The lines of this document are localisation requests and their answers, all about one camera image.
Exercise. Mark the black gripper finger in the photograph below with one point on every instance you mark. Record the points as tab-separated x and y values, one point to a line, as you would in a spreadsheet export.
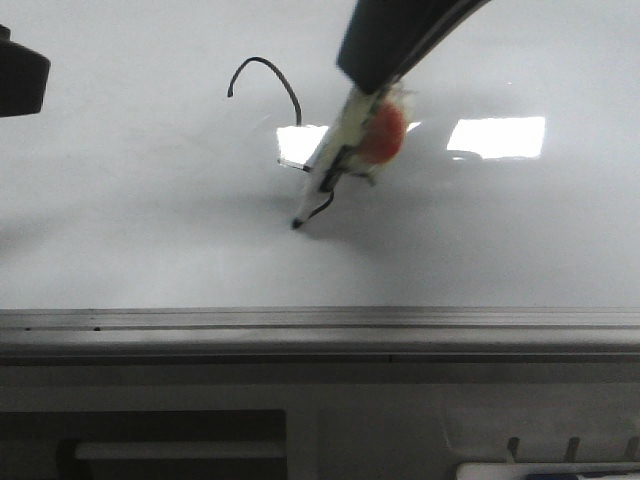
24	77
386	39

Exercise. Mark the white black whiteboard marker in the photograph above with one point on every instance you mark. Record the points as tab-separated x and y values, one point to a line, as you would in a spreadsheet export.
338	144

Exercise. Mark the red magnet taped to marker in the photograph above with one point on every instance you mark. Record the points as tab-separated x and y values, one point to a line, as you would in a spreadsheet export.
384	136

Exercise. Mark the white whiteboard surface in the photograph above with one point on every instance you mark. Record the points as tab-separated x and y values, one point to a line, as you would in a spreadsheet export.
150	177

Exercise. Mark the aluminium whiteboard frame rail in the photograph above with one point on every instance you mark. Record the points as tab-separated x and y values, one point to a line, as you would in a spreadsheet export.
35	334

